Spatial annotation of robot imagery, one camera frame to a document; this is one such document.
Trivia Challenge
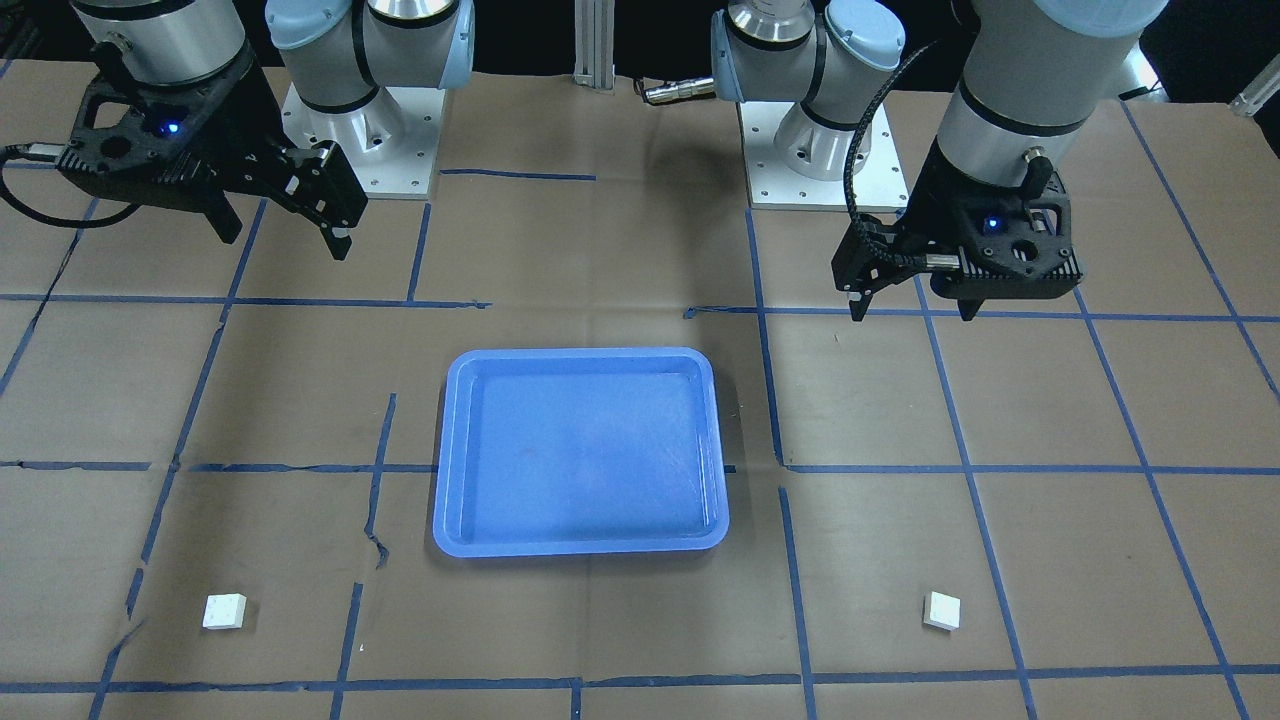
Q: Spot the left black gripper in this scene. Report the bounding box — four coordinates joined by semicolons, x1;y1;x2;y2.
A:
832;143;1083;323

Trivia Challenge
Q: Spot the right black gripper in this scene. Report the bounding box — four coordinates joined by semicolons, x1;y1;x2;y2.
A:
56;45;369;261

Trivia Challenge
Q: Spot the white block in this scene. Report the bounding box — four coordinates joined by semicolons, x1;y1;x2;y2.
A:
922;591;963;632
201;593;248;632

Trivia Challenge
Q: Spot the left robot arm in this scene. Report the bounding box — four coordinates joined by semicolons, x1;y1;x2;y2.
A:
710;1;1166;322

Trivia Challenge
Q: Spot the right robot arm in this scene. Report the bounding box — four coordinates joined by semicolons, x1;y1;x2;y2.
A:
52;1;475;260

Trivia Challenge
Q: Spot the blue plastic tray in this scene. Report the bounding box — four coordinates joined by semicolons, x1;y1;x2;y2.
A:
431;347;730;559

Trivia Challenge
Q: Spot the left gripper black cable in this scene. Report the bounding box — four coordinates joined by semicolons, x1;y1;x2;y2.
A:
844;42;963;272

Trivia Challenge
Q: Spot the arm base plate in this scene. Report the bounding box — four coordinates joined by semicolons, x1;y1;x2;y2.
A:
739;102;909;213
282;85;449;201

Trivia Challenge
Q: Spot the metal cable connector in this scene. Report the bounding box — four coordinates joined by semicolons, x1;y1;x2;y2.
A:
634;77;716;106

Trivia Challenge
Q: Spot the aluminium profile post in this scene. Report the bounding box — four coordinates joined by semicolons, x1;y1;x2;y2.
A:
571;0;616;94

